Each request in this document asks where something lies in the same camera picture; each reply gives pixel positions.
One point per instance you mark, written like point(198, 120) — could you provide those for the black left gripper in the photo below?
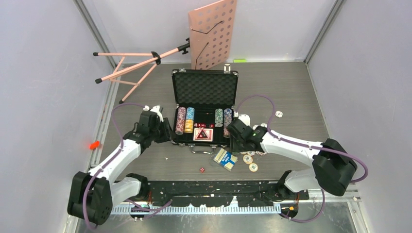
point(166, 130)

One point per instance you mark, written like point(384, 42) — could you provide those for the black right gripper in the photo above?
point(234, 147)

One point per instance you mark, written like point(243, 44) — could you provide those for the blue playing card deck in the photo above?
point(226, 159)

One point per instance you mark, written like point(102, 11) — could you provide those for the red white chip stack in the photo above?
point(180, 120)

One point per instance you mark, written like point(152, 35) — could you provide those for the black poker set case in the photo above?
point(205, 91)

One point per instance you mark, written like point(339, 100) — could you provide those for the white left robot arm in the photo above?
point(93, 194)

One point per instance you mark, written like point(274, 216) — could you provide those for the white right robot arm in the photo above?
point(329, 167)

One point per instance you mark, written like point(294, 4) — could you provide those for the yellow poker chip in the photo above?
point(247, 159)
point(253, 167)

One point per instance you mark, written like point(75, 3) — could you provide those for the red 100 poker chip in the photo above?
point(260, 153)

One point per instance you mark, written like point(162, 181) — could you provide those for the blue yellow chip stack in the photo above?
point(189, 121)

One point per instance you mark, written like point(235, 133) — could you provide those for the blue red chip stack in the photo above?
point(227, 118)

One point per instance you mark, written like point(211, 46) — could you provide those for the red playing card deck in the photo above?
point(203, 134)

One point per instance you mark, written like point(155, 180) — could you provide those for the green white chip stack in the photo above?
point(218, 117)

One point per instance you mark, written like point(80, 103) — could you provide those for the orange clip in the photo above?
point(94, 145)

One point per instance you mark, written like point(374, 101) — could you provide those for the green tape piece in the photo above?
point(240, 61)

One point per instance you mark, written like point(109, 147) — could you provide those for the pink music stand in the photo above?
point(209, 43)

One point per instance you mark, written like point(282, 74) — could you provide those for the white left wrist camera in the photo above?
point(156, 109)

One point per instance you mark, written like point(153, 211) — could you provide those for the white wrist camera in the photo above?
point(156, 109)
point(243, 117)

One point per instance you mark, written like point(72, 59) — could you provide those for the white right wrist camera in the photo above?
point(243, 117)

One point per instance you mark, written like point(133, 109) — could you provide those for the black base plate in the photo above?
point(247, 193)

